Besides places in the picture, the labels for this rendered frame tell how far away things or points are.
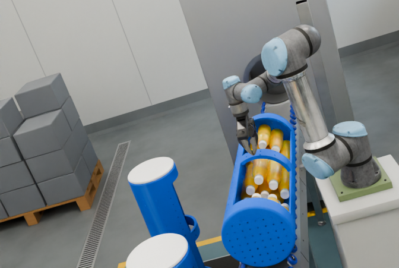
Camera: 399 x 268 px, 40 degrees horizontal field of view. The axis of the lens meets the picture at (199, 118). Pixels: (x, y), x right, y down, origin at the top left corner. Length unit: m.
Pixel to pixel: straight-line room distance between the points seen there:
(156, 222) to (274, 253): 1.12
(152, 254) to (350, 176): 0.89
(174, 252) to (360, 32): 5.13
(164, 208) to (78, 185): 2.35
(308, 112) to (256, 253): 0.62
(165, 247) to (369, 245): 0.84
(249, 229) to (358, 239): 0.41
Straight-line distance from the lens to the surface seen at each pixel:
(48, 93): 5.47
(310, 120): 1.93
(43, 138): 5.21
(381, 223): 2.14
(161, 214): 3.12
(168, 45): 6.84
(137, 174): 3.15
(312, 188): 3.87
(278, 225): 2.12
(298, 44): 1.87
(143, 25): 6.80
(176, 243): 2.41
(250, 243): 2.18
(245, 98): 2.20
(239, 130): 2.30
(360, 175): 2.12
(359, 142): 2.06
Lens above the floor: 2.31
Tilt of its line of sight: 21 degrees down
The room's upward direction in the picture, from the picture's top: 19 degrees counter-clockwise
